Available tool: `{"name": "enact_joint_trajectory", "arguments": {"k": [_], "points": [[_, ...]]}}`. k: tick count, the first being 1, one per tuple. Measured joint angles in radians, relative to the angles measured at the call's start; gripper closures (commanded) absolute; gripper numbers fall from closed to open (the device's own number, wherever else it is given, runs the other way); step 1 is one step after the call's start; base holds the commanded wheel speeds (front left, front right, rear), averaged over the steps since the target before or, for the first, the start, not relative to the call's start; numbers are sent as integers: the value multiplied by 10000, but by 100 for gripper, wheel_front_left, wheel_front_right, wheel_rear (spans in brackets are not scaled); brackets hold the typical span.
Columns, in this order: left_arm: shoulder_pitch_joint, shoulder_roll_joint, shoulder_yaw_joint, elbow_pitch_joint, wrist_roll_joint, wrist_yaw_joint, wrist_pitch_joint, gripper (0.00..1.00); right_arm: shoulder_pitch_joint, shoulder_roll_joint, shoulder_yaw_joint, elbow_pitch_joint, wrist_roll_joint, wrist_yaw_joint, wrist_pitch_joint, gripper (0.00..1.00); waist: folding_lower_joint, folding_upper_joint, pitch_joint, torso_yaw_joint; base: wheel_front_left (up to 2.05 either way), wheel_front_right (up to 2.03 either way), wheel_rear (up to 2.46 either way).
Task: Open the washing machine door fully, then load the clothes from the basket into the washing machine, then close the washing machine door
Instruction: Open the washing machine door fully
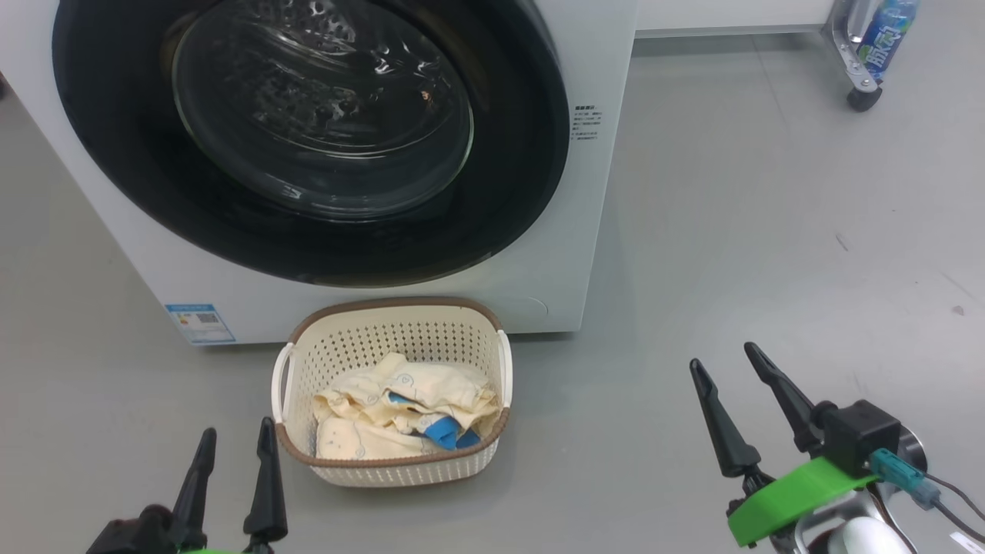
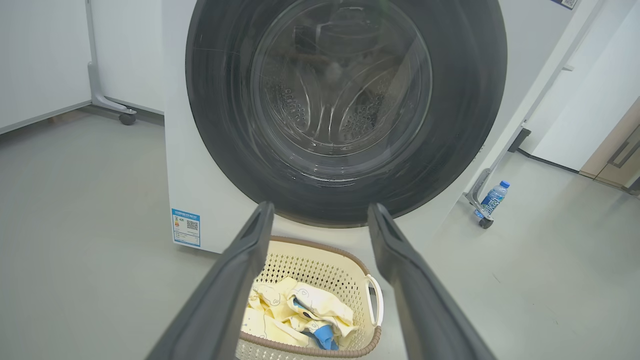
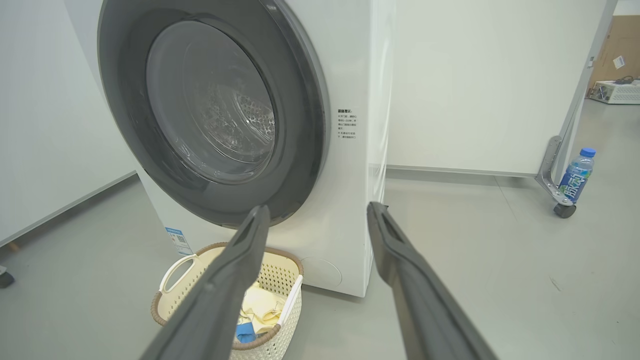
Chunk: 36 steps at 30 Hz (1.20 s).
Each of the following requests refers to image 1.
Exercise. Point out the white partition panel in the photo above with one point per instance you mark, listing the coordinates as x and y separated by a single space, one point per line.
731 14

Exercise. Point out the white front-load washing machine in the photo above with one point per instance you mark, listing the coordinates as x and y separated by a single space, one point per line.
592 231

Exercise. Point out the cream perforated basket brown rim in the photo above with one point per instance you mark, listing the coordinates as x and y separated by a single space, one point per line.
385 331

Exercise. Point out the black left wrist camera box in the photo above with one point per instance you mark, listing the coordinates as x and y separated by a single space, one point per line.
131 535

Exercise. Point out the metal caster bracket with wheel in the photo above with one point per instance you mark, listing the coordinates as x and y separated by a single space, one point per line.
854 73

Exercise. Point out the blue drink bottle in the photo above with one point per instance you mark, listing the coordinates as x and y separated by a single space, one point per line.
885 35

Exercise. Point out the blue energy label sticker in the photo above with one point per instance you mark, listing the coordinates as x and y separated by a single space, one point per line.
200 323

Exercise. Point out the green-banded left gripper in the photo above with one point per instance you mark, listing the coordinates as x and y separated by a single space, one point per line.
223 552

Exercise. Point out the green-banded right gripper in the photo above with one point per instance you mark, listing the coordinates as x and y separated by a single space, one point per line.
793 492

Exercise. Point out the printed text notice sticker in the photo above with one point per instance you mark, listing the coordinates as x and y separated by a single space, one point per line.
586 125

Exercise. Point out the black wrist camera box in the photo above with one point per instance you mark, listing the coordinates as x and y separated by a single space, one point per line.
862 435
131 535

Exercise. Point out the black round glass washer door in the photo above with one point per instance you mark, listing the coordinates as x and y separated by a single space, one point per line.
500 192

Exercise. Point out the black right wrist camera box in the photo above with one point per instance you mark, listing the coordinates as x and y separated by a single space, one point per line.
862 435

